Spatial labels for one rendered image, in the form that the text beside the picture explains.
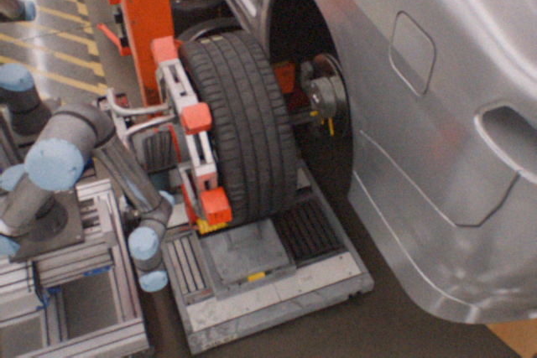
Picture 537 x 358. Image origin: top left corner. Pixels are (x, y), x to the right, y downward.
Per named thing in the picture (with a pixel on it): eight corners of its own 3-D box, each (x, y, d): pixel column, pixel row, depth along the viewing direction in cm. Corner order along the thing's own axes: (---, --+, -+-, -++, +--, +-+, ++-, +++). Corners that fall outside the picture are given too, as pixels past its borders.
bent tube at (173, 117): (190, 153, 176) (186, 129, 168) (128, 170, 171) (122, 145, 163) (175, 117, 187) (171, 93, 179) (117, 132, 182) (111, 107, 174)
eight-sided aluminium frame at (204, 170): (224, 243, 201) (213, 133, 161) (206, 248, 199) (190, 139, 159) (184, 142, 235) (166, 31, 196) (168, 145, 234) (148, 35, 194)
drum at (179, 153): (204, 165, 199) (200, 137, 189) (143, 182, 194) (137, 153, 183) (192, 139, 208) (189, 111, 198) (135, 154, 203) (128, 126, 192)
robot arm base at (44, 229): (19, 248, 171) (8, 228, 163) (17, 210, 180) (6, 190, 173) (70, 234, 174) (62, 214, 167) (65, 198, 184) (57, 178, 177)
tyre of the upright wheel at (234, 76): (309, 131, 160) (234, -10, 196) (230, 153, 154) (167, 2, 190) (290, 240, 214) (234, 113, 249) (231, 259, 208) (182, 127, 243)
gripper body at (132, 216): (144, 199, 173) (153, 229, 165) (148, 216, 179) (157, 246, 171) (119, 206, 171) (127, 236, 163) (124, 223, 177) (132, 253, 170)
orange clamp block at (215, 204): (223, 199, 184) (232, 220, 178) (200, 206, 182) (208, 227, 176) (221, 185, 179) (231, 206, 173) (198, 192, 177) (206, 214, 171)
